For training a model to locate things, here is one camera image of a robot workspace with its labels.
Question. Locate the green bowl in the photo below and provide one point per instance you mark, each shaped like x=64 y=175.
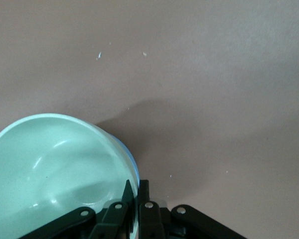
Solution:
x=52 y=169

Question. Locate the blue bowl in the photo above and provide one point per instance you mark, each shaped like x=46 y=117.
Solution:
x=134 y=163

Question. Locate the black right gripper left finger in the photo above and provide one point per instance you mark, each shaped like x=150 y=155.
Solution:
x=107 y=219

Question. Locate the brown table mat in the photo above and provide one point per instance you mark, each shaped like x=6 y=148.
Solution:
x=189 y=74

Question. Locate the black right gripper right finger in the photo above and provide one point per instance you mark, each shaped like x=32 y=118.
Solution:
x=149 y=221

